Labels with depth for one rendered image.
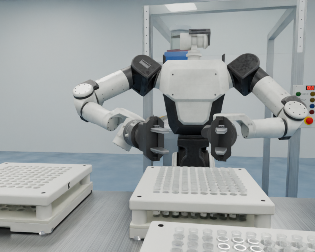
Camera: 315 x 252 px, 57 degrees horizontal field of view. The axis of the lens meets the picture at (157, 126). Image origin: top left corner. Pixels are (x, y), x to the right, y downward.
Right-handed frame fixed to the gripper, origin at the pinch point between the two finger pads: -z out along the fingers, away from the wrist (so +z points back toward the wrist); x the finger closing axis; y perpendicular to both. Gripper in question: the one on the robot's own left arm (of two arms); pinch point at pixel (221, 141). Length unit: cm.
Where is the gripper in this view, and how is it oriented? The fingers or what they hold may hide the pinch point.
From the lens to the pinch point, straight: 79.2
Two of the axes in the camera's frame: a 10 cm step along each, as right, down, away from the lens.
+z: 2.4, -1.0, 9.6
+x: 0.0, 9.9, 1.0
